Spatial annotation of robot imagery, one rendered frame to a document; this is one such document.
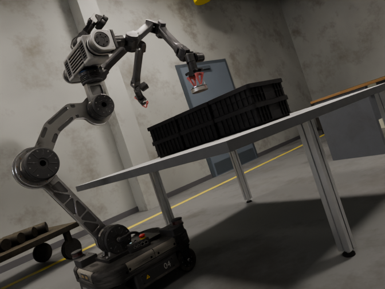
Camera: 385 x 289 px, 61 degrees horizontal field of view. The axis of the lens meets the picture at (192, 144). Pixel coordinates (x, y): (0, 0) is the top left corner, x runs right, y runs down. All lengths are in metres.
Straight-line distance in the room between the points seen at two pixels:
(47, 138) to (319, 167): 1.50
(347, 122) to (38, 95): 3.92
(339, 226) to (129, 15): 5.19
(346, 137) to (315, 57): 5.22
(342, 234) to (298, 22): 7.91
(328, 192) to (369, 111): 2.25
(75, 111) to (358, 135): 2.90
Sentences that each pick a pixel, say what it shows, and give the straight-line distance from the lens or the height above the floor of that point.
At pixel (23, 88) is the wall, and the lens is 5.00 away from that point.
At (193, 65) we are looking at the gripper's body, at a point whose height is 1.18.
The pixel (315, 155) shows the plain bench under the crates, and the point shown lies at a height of 0.50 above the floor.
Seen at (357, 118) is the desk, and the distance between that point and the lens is 3.89.
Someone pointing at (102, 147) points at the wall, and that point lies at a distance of 5.07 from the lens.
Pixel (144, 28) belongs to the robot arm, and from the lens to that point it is 2.33.
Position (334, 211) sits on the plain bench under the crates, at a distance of 1.67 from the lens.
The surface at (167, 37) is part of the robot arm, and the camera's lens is 2.30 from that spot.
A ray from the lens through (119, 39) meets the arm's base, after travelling 2.08.
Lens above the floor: 0.73
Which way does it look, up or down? level
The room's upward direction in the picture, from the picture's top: 19 degrees counter-clockwise
